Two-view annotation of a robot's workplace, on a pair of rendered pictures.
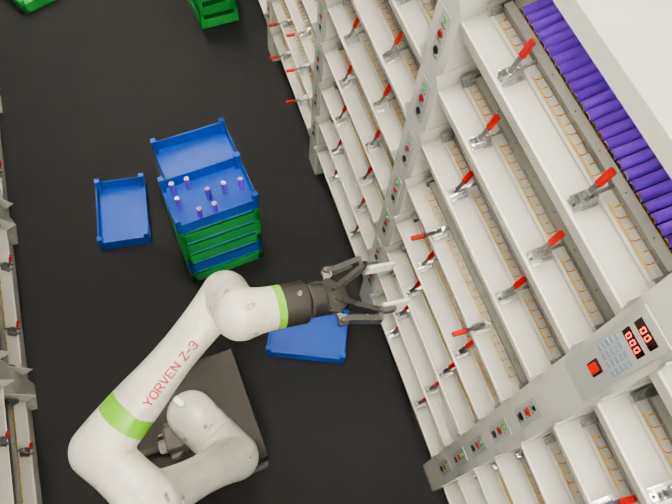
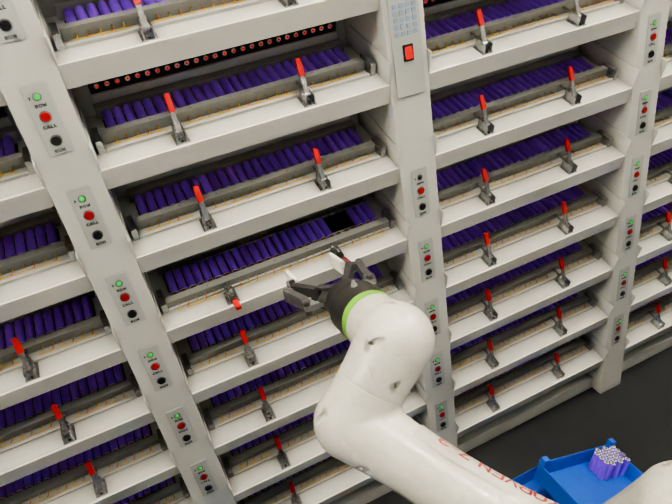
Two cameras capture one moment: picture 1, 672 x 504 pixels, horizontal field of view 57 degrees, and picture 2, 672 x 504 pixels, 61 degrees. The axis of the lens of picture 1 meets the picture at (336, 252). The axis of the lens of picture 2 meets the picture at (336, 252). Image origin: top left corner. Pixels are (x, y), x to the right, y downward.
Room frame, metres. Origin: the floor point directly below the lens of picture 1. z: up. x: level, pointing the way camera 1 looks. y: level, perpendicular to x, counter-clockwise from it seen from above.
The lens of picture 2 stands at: (0.42, 0.79, 1.66)
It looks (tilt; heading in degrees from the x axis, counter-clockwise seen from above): 31 degrees down; 278
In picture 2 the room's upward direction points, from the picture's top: 11 degrees counter-clockwise
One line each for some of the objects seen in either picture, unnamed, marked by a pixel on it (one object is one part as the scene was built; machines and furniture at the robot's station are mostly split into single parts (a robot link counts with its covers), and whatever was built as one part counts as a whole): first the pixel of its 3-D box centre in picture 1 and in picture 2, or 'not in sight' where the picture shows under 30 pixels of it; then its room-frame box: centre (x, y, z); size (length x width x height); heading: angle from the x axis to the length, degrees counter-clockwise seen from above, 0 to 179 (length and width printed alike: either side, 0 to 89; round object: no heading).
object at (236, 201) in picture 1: (208, 192); not in sight; (1.13, 0.48, 0.44); 0.30 x 0.20 x 0.08; 123
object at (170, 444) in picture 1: (181, 435); not in sight; (0.31, 0.37, 0.39); 0.26 x 0.15 x 0.06; 119
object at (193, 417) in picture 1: (197, 422); not in sight; (0.34, 0.31, 0.51); 0.16 x 0.13 x 0.19; 58
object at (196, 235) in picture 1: (211, 204); not in sight; (1.13, 0.48, 0.36); 0.30 x 0.20 x 0.08; 123
